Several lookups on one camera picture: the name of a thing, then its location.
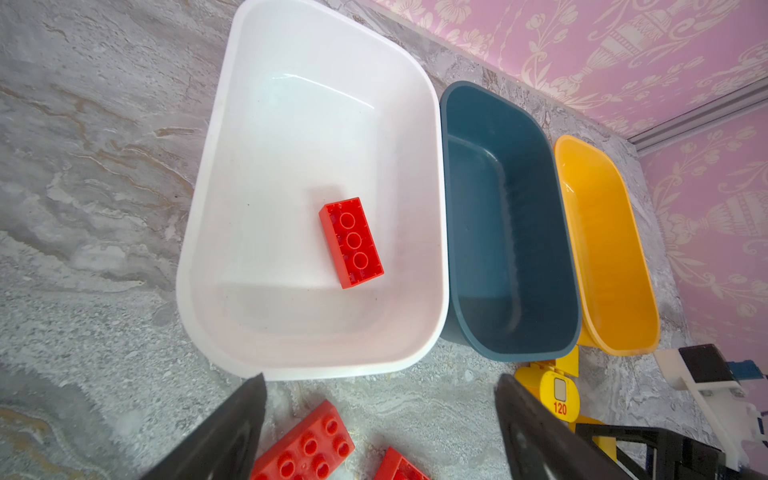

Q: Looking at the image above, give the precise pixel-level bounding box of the dark teal plastic bin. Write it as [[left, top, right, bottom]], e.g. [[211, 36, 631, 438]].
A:
[[440, 81, 582, 363]]

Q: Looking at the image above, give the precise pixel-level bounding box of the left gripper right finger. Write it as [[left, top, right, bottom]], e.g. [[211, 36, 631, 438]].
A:
[[494, 374, 628, 479]]

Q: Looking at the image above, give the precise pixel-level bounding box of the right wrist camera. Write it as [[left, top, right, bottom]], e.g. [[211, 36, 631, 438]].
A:
[[653, 344, 767, 471]]

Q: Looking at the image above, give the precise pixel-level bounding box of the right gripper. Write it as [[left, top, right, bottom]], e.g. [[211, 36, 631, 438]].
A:
[[575, 424, 767, 479]]

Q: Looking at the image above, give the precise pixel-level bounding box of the white plastic bin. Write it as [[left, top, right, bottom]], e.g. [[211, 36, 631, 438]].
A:
[[176, 1, 449, 380]]

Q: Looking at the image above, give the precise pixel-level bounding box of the yellow lego brick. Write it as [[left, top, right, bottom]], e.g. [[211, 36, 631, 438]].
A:
[[569, 415, 618, 463]]

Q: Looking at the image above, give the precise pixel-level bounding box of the long red lego brick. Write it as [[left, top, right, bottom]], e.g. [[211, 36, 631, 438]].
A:
[[250, 400, 355, 480]]

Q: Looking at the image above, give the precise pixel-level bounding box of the yellow lego cube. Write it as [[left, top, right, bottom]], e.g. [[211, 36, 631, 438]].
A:
[[530, 345, 580, 378]]

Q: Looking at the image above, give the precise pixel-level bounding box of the yellow rounded lego 120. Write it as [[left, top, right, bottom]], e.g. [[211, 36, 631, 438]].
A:
[[514, 364, 581, 423]]

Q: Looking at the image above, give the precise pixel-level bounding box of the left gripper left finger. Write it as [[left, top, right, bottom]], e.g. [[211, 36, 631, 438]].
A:
[[144, 374, 267, 480]]

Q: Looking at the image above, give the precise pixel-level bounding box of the yellow plastic bin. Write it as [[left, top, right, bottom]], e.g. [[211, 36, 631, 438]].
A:
[[554, 135, 661, 357]]

